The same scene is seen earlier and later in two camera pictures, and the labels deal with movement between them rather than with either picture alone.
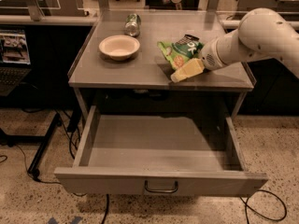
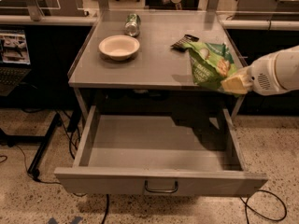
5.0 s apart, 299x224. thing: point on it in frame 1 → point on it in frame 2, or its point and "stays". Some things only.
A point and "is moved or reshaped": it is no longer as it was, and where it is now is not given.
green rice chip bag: [184, 49] is moved or reshaped
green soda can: [132, 25] stays
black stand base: [44, 140] stays
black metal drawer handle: [161, 190] stays
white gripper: [209, 56] → [261, 76]
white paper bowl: [120, 48] stays
